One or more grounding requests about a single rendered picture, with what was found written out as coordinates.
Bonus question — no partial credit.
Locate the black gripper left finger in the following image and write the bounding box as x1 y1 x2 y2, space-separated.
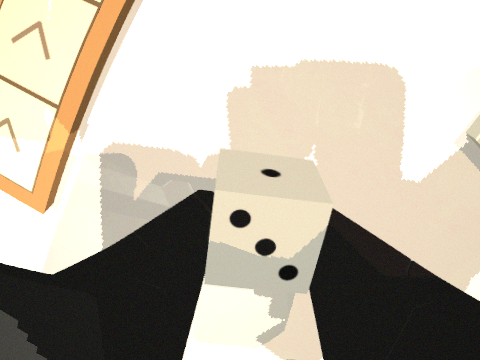
0 189 215 360

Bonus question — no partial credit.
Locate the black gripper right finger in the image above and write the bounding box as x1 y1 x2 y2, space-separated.
309 208 480 360

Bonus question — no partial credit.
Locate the cream die with black pips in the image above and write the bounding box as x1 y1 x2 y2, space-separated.
204 148 333 293

